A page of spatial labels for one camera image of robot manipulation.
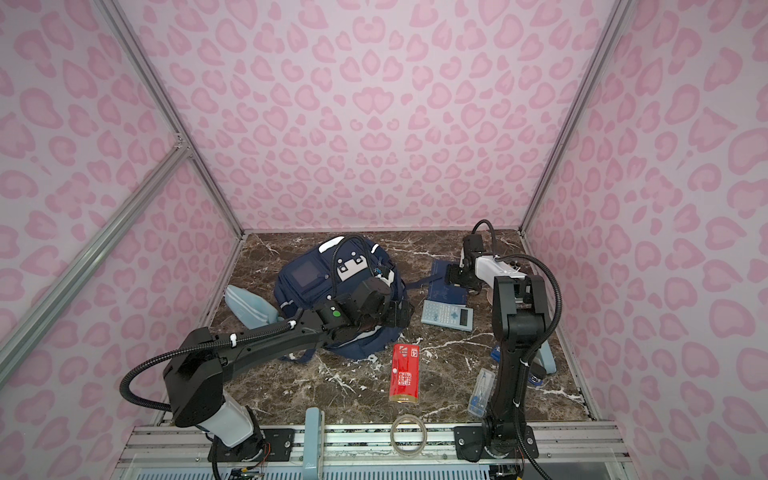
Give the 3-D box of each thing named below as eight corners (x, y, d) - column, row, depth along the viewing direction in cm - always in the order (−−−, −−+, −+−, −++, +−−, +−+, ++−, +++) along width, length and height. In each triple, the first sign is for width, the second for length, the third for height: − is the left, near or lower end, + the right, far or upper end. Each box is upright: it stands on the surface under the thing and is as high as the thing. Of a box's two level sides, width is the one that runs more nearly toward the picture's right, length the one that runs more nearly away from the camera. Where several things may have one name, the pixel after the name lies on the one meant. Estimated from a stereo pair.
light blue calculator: (420, 323, 97) (420, 319, 95) (423, 302, 102) (423, 298, 100) (471, 331, 95) (473, 328, 93) (472, 310, 99) (473, 306, 98)
